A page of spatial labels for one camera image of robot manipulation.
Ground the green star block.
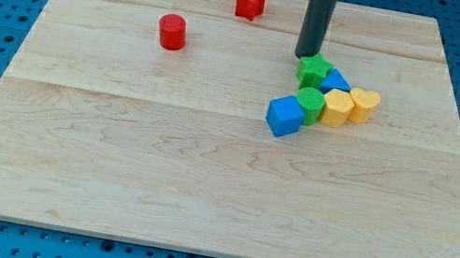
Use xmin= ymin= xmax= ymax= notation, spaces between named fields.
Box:
xmin=296 ymin=53 xmax=334 ymax=90

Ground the red star block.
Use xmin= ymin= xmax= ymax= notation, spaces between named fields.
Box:
xmin=234 ymin=0 xmax=266 ymax=22

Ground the blue cube block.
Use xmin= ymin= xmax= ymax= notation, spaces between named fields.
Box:
xmin=266 ymin=95 xmax=305 ymax=137

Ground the green cylinder block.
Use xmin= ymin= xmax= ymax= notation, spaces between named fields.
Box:
xmin=296 ymin=87 xmax=325 ymax=126

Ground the yellow hexagon block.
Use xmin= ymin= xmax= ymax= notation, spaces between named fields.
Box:
xmin=319 ymin=89 xmax=354 ymax=128

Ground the blue triangle block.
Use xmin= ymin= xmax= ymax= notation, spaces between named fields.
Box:
xmin=320 ymin=68 xmax=352 ymax=93

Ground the red cylinder block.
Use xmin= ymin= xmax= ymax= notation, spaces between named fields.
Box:
xmin=158 ymin=13 xmax=187 ymax=50

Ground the light wooden board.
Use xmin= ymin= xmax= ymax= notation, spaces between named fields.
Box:
xmin=0 ymin=0 xmax=460 ymax=258

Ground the yellow heart block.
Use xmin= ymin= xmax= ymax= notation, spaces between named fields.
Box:
xmin=349 ymin=87 xmax=381 ymax=124

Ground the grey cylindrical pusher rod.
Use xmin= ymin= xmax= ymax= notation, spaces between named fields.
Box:
xmin=295 ymin=0 xmax=337 ymax=59

